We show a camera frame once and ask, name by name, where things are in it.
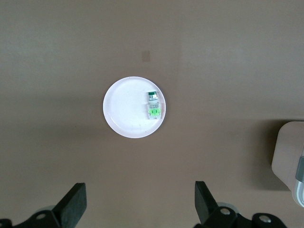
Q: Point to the white lunch box grey clips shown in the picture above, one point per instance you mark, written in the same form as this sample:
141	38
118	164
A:
287	154

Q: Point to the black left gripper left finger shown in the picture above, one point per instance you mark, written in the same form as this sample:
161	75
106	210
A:
69	209

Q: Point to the small beige tape patch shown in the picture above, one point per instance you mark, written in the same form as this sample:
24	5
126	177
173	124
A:
145	56

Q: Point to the green push button switch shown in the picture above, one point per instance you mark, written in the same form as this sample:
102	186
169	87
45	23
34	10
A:
154	109

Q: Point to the pale pink round plate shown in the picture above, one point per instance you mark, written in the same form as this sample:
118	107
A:
126	109

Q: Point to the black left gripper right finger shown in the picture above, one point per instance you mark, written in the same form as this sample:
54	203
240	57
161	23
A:
206	206

